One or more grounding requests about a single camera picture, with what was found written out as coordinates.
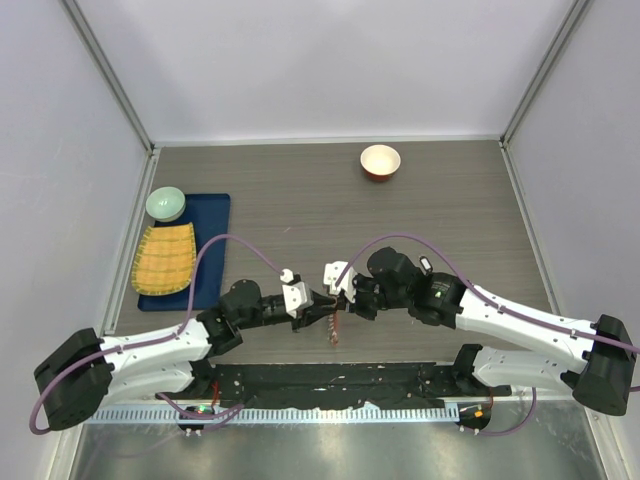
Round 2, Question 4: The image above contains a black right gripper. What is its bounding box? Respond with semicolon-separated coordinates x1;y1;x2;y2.
337;273;410;321

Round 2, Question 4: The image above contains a red plastic handle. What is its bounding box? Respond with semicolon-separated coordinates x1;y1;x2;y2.
331;312;339;344

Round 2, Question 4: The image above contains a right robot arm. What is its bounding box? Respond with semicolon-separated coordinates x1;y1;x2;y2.
323;247;638;416

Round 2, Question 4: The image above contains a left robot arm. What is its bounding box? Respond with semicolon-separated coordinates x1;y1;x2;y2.
29;279;353;435

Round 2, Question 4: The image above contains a blue tray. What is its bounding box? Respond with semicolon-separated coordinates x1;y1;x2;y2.
137;193;231;312

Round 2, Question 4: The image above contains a red white bowl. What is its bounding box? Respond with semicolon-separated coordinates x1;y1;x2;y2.
360;144;402;182

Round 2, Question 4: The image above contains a yellow woven plate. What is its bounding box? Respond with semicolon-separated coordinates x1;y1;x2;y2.
131;223;196;296

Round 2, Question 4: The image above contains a pale green bowl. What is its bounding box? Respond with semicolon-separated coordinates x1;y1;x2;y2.
145;186;186;223

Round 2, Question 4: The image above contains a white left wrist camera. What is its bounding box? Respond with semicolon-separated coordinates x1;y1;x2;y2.
280;269;313;319

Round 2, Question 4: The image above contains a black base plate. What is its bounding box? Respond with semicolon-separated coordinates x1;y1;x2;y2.
168;361;512;410

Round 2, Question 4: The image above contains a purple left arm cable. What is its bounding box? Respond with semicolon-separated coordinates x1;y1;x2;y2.
28;233;294;434

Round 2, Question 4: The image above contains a white slotted cable duct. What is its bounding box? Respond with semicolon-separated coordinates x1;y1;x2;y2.
86;403;459;427

